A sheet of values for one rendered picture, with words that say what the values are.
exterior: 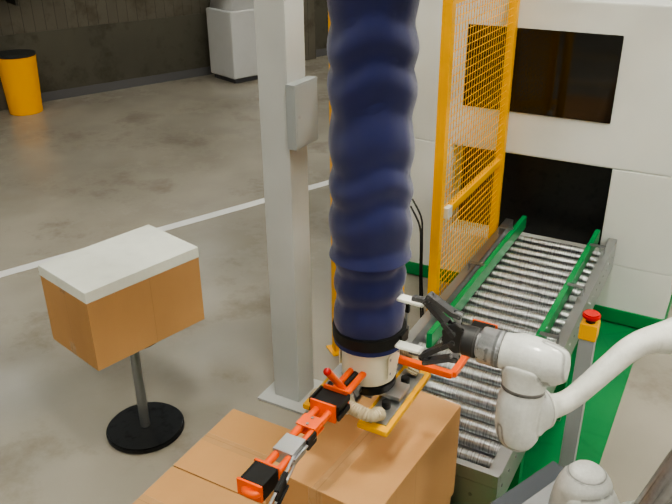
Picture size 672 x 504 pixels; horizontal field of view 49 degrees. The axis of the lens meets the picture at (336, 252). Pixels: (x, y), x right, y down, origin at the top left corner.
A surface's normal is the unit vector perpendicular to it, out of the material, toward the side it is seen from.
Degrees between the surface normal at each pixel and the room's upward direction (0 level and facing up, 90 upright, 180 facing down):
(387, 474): 0
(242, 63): 90
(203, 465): 0
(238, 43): 90
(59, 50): 90
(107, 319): 90
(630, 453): 0
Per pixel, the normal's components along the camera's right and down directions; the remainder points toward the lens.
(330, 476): -0.01, -0.90
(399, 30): 0.63, 0.07
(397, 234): 0.59, 0.48
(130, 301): 0.74, 0.29
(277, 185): -0.48, 0.39
